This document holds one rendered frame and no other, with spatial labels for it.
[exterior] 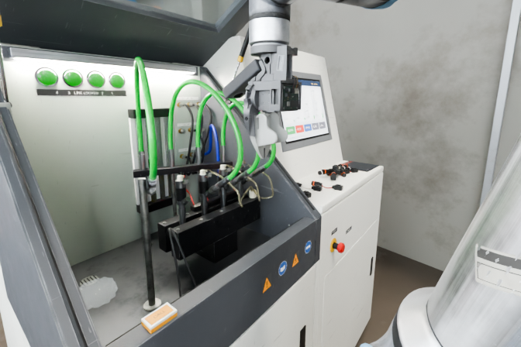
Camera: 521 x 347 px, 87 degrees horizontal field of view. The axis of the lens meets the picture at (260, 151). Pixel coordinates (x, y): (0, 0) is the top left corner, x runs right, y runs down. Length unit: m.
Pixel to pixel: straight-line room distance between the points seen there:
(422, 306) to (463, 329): 0.05
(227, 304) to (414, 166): 2.08
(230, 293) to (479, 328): 0.50
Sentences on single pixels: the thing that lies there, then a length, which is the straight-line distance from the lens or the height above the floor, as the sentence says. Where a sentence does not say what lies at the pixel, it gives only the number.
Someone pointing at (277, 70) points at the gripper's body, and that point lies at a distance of 0.51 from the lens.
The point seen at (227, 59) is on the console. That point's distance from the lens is 1.12.
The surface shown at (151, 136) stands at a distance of 0.56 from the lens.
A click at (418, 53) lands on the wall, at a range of 2.50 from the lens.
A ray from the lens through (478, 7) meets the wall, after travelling 2.47.
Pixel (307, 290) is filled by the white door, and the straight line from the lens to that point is 0.99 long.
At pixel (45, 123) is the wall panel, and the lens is 0.94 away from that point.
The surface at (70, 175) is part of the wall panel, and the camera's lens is 0.97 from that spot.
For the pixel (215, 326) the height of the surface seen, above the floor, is 0.87.
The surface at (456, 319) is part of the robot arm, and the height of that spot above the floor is 1.18.
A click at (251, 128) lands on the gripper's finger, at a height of 1.27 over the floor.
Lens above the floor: 1.33
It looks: 11 degrees down
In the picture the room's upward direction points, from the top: straight up
